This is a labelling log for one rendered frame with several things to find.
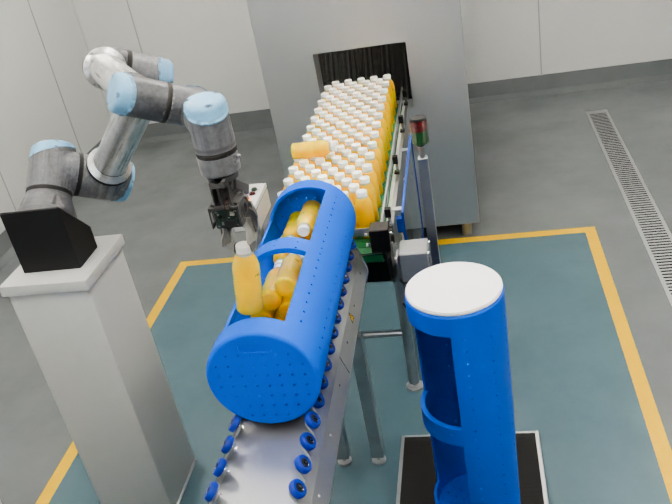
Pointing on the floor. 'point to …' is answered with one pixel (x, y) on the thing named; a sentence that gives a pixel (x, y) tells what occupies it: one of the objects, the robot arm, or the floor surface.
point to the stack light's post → (429, 208)
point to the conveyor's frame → (382, 272)
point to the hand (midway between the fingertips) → (243, 245)
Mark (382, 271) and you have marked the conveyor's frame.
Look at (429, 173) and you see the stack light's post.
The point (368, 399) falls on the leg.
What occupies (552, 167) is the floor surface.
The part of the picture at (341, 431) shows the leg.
